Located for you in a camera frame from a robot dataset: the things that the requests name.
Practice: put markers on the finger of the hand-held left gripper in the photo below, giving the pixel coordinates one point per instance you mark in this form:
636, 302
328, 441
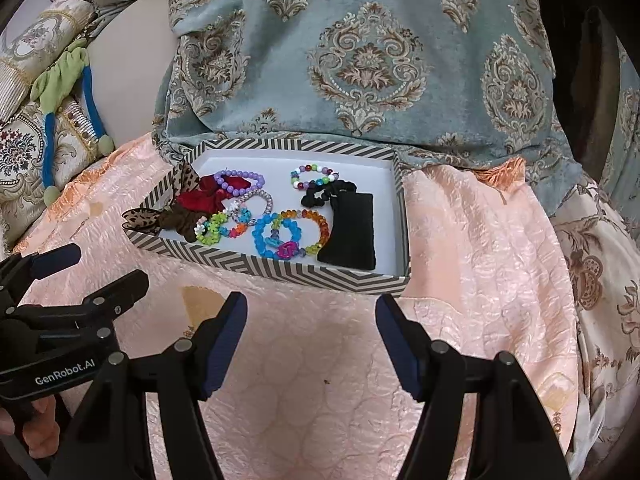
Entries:
125, 287
57, 257

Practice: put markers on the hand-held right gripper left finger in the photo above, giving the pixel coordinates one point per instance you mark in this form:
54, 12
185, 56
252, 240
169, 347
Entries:
227, 340

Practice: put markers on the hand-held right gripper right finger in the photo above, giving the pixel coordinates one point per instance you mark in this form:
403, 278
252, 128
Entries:
400, 345

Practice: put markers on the leopard print bow clip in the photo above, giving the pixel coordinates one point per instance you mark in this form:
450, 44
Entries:
137, 220

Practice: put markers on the brown scrunchie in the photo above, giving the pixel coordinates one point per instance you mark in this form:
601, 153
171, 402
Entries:
180, 222

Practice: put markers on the red bow hair clip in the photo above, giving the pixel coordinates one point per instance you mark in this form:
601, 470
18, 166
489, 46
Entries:
197, 200

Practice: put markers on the black velvet pouch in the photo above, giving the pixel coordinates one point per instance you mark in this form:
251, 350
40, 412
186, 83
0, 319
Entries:
350, 235

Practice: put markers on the black scrunchie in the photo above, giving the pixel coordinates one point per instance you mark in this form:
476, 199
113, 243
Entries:
320, 195

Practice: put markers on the striped cardboard box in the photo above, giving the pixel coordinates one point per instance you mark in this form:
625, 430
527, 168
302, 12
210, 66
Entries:
272, 172

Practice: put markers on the person's left hand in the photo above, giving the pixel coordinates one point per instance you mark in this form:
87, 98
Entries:
42, 430

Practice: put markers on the pink quilted bedspread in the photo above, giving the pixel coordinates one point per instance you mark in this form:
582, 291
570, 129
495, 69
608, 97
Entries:
475, 260

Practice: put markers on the floral embroidered cushion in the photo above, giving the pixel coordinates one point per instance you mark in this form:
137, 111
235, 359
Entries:
20, 150

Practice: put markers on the cream floral cloth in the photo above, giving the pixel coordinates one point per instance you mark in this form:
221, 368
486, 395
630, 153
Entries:
600, 270

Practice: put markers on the grey embroidered cushion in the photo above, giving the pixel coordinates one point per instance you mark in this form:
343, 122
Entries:
45, 35

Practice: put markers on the blue patterned cushion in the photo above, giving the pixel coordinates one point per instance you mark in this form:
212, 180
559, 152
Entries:
375, 35

